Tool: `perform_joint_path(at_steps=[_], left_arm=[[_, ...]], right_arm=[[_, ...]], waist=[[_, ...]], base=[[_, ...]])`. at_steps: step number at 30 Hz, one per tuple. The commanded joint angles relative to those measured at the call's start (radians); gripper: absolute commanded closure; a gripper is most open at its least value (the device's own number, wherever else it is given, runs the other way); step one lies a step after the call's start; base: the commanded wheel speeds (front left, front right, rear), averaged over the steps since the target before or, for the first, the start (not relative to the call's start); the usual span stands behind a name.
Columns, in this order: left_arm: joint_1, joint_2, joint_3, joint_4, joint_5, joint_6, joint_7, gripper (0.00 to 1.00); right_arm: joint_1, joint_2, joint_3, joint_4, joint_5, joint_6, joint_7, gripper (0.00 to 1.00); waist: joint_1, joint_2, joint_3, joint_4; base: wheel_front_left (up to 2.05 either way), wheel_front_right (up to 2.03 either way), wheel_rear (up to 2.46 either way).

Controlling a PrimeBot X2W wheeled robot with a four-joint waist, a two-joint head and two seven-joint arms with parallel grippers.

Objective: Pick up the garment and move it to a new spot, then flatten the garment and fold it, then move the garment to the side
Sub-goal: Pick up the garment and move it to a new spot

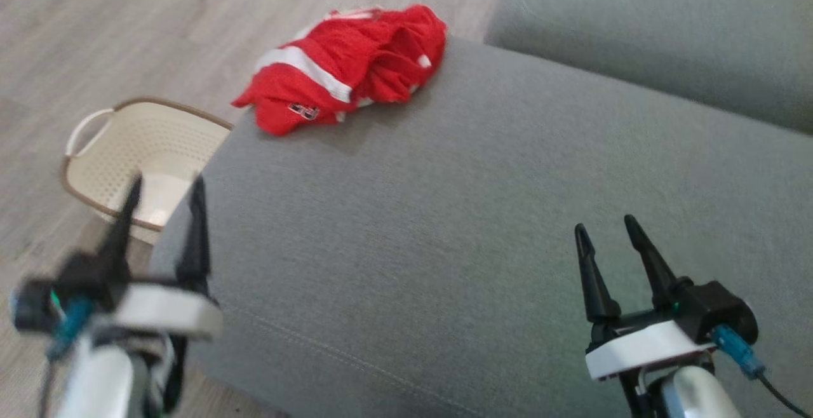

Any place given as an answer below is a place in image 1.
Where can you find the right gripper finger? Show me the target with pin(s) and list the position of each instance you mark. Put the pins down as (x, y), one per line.
(594, 278)
(651, 262)

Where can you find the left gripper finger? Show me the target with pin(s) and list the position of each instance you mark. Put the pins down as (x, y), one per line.
(195, 234)
(127, 227)

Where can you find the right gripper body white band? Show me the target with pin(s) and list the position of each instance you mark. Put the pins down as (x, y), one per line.
(641, 345)

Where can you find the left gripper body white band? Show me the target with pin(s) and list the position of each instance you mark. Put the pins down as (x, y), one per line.
(165, 310)

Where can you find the red shorts with white stripe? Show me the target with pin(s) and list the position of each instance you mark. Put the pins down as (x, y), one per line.
(298, 84)

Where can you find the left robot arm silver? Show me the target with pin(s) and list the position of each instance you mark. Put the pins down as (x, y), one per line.
(101, 380)

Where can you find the cream perforated laundry basket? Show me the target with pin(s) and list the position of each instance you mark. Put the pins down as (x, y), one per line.
(146, 145)

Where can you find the large grey sofa seat cushion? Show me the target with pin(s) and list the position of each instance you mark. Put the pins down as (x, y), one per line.
(444, 227)

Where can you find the small grey sofa seat cushion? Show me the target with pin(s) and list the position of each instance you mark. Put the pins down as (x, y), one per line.
(667, 30)

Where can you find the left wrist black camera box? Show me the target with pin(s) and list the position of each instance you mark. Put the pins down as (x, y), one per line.
(82, 275)

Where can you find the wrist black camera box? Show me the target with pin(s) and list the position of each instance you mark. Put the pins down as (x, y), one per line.
(718, 310)
(82, 275)

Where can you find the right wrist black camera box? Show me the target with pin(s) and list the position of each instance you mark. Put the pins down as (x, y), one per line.
(718, 310)

